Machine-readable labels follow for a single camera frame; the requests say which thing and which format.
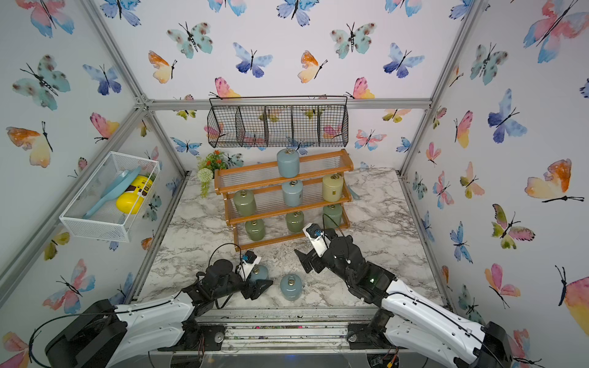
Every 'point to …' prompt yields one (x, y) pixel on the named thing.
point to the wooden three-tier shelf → (266, 204)
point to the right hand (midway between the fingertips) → (310, 238)
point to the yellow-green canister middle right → (332, 187)
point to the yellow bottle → (132, 199)
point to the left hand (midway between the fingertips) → (268, 274)
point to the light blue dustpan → (126, 178)
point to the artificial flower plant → (207, 164)
